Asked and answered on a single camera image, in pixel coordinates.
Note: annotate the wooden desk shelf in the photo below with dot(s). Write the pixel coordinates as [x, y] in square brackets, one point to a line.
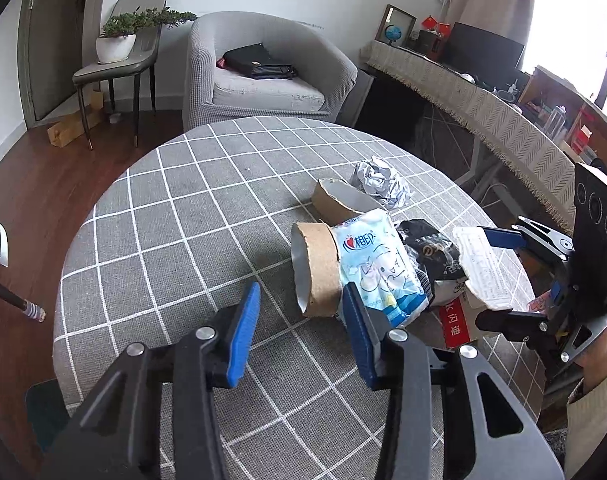
[548, 90]

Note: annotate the light blue tissue packet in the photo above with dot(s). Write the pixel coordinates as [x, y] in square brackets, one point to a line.
[378, 265]

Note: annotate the dark brown box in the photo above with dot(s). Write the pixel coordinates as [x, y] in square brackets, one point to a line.
[431, 45]

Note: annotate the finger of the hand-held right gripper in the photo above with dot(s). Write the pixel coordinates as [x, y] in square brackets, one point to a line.
[508, 321]
[503, 237]

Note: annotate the side desk with fringed cloth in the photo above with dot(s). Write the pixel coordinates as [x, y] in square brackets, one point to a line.
[483, 110]

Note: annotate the grey door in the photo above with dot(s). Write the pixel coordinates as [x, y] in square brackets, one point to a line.
[53, 50]

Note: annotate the black leather bag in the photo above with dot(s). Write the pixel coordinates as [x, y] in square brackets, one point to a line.
[258, 62]

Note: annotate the wooden picture frame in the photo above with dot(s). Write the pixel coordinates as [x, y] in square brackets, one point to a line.
[406, 17]

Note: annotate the black rod white tip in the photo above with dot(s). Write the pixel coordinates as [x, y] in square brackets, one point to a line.
[13, 300]

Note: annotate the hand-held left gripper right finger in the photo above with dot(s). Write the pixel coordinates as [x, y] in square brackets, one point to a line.
[357, 330]

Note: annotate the small red desk flags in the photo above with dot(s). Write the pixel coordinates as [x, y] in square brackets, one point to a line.
[436, 24]

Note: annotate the round cardboard tube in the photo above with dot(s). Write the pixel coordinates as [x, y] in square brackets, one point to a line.
[323, 265]

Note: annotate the white computer mouse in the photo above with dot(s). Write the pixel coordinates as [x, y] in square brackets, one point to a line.
[469, 77]

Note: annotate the grey computer case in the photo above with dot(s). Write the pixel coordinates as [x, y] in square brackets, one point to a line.
[356, 100]

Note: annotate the white cardboard box red label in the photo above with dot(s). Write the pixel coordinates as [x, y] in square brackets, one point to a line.
[483, 265]

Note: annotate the black snack bag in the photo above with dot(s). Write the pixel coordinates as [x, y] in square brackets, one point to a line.
[433, 255]

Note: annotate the black monitor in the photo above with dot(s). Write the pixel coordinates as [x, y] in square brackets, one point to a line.
[483, 50]

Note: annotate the white desk frame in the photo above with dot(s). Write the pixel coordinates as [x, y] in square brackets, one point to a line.
[483, 165]

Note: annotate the dark teal object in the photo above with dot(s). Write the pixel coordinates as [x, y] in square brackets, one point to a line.
[46, 415]

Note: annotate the grey armchair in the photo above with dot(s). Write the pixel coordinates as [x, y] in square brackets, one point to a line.
[263, 92]

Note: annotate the round table with checked cloth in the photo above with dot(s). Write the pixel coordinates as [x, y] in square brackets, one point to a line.
[183, 210]

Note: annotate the flat cardboard box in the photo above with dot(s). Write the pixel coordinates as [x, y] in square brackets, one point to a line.
[66, 132]

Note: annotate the grey dining chair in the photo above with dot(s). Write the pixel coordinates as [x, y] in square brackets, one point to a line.
[133, 60]

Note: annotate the small blue globe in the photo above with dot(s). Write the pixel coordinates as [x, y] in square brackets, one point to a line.
[392, 34]

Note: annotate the dark patterned rug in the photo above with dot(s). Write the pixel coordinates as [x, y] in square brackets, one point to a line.
[443, 145]

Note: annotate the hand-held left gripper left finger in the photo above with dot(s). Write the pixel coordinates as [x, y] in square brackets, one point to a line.
[243, 325]

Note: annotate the silver paper ball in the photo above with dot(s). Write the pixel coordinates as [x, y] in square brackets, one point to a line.
[381, 182]

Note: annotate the small white bowl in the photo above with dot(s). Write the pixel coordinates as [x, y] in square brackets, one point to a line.
[114, 118]

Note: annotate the upright cardboard box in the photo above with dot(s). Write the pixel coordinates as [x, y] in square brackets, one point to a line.
[93, 105]

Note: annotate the potted plant white pot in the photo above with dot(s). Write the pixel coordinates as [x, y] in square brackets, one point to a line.
[114, 45]

